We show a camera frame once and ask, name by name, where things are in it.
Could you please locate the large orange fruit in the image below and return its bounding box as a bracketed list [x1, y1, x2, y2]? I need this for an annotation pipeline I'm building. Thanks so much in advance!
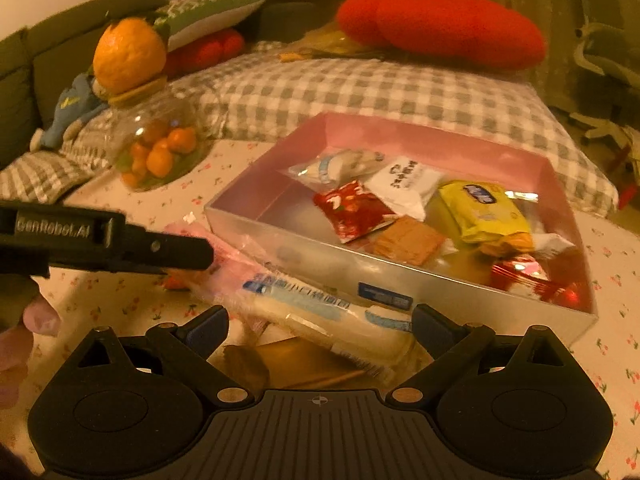
[92, 17, 168, 96]

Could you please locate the pale chair frame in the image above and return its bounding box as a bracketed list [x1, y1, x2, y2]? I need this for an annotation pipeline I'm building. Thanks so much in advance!
[570, 0, 640, 211]

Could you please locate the small orange packet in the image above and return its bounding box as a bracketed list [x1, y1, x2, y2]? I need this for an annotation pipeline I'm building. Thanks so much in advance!
[162, 270, 194, 292]

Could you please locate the green sofa backrest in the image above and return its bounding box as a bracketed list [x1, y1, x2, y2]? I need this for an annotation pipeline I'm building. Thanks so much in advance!
[0, 0, 166, 171]

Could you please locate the green patterned pillow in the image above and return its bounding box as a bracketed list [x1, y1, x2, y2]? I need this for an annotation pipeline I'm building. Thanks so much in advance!
[152, 0, 266, 54]

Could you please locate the white blue bread packet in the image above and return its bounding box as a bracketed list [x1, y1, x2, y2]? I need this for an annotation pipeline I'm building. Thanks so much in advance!
[242, 275, 419, 379]
[280, 149, 388, 187]

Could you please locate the clear plastic jar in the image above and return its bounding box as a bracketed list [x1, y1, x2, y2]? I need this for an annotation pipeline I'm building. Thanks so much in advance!
[107, 91, 216, 193]

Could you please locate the large red plush pillow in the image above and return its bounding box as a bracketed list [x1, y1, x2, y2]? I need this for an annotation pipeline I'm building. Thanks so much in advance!
[336, 0, 548, 71]

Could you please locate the yellow flat packet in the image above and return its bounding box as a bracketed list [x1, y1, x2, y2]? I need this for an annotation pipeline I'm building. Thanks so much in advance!
[280, 25, 387, 64]

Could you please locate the cork jar lid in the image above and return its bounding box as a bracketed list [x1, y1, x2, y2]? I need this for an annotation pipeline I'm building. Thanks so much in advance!
[107, 75, 169, 109]

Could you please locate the white packet black print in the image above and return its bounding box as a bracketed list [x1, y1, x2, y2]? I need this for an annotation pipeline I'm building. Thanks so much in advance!
[367, 157, 446, 222]

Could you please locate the grey checked pillow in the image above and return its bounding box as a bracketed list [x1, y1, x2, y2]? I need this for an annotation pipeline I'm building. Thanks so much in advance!
[0, 52, 621, 217]

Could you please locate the clear wafer packet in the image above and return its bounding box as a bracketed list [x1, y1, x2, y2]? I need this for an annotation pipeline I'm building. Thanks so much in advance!
[372, 216, 446, 267]

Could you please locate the person's left hand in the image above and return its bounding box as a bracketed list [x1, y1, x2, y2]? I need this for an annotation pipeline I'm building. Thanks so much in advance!
[0, 292, 62, 409]

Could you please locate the yellow snack packet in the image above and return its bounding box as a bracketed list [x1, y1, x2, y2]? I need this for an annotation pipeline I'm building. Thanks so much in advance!
[437, 180, 534, 247]

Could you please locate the brown paper packet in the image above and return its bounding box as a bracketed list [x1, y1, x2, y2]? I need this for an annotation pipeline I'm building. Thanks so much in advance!
[222, 337, 401, 391]

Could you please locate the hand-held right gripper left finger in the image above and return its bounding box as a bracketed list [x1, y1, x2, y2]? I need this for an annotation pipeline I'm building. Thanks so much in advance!
[65, 304, 254, 407]

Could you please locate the pile of small oranges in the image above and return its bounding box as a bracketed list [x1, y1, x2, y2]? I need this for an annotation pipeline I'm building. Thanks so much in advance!
[120, 120, 198, 188]

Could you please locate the blue monkey plush toy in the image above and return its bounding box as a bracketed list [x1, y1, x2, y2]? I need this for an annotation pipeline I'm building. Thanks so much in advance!
[30, 72, 109, 153]

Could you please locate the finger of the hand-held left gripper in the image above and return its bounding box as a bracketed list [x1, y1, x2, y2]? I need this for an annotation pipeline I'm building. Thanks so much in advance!
[124, 224, 216, 275]

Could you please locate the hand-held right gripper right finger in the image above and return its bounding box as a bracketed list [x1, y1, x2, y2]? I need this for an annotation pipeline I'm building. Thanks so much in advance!
[387, 302, 577, 407]

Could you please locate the pink biscuit packet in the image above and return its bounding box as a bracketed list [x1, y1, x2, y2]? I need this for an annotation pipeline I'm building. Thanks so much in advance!
[162, 212, 281, 333]

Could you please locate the small red plush toy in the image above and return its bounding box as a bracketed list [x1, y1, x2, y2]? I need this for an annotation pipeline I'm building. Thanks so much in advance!
[165, 27, 246, 79]

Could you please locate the shiny red foil packet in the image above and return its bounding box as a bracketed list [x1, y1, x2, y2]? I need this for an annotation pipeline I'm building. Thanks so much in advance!
[490, 255, 593, 307]

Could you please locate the red snack packet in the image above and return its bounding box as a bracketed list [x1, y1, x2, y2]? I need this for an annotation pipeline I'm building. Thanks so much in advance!
[312, 180, 399, 244]

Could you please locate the pink cardboard box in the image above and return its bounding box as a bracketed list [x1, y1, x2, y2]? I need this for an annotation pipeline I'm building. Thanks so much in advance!
[204, 112, 600, 346]

